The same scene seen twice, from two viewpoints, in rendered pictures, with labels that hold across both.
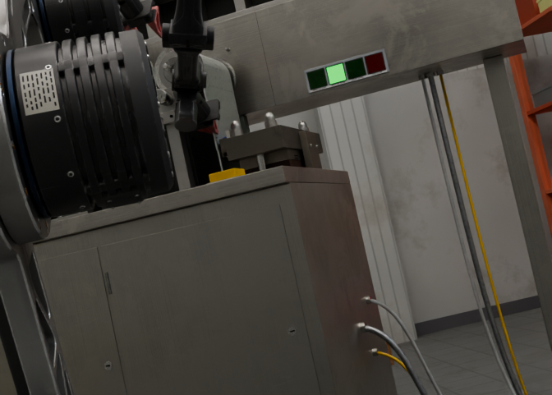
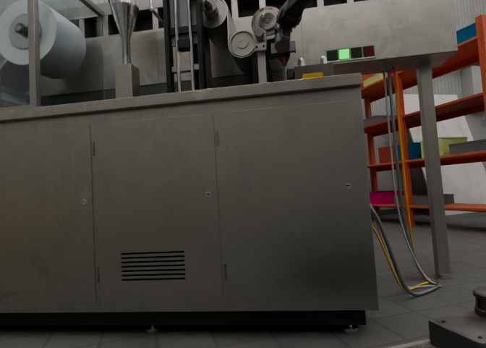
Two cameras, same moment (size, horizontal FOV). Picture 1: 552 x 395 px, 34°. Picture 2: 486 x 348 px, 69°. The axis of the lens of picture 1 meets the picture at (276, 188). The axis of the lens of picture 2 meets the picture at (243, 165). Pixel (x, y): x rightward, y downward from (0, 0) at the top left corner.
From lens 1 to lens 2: 113 cm
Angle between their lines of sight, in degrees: 8
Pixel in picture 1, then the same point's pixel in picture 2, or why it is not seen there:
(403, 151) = not seen: hidden behind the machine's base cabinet
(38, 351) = not seen: outside the picture
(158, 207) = (265, 90)
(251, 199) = (330, 94)
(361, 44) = (361, 40)
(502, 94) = (427, 85)
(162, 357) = (249, 192)
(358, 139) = not seen: hidden behind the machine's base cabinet
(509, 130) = (429, 105)
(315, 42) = (334, 35)
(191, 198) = (291, 87)
